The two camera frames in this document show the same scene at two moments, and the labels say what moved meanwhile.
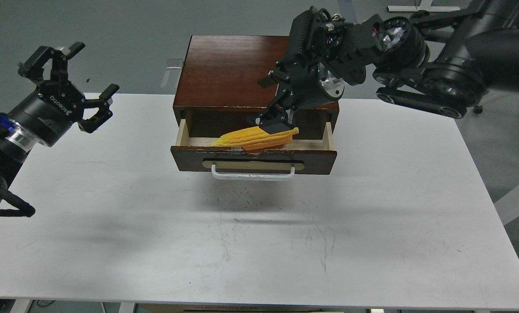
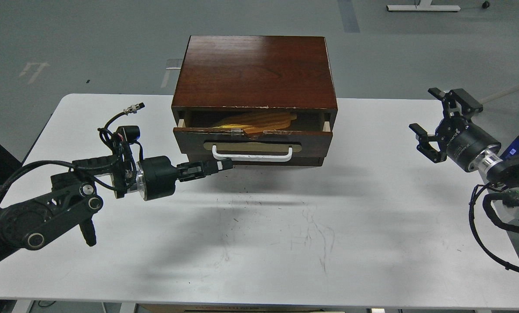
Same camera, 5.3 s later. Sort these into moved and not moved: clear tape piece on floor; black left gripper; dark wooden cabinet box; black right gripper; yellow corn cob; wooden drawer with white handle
Moved: black right gripper; yellow corn cob; black left gripper; wooden drawer with white handle
Not moved: clear tape piece on floor; dark wooden cabinet box
